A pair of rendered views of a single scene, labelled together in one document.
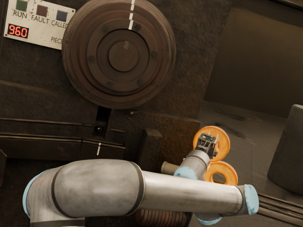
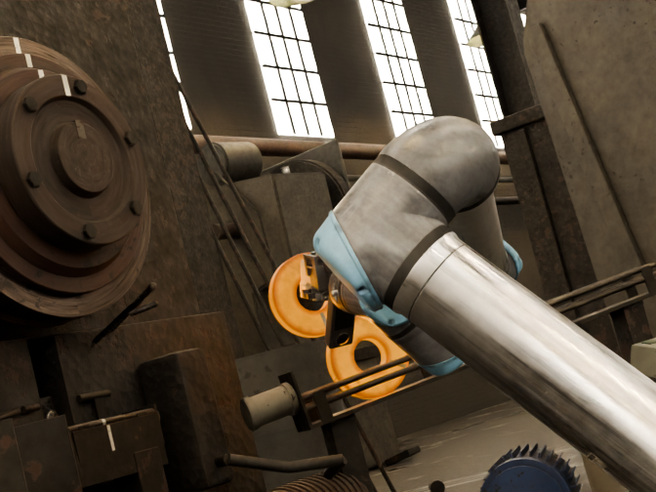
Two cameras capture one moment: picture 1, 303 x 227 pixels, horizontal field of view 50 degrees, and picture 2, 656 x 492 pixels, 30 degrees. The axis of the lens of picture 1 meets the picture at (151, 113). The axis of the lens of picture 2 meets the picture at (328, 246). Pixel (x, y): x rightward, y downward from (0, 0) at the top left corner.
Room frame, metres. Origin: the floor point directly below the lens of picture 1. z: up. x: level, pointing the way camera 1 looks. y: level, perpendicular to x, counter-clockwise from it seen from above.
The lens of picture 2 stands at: (-0.38, 1.14, 0.66)
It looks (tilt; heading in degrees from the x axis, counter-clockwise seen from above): 7 degrees up; 319
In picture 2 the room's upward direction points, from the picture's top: 15 degrees counter-clockwise
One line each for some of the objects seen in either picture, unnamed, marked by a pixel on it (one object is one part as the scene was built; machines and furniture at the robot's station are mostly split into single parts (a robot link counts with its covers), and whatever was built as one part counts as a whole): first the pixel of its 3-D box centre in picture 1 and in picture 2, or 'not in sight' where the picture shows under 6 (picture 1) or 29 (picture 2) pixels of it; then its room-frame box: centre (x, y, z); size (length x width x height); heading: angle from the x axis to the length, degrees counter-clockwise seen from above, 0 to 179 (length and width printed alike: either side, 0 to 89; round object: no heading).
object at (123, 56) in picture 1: (122, 56); (74, 162); (1.27, 0.17, 1.11); 0.28 x 0.06 x 0.28; 106
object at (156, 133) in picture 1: (146, 154); (184, 422); (1.44, -0.03, 0.68); 0.11 x 0.08 x 0.24; 16
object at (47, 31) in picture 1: (40, 22); not in sight; (1.38, 0.55, 1.15); 0.26 x 0.02 x 0.18; 106
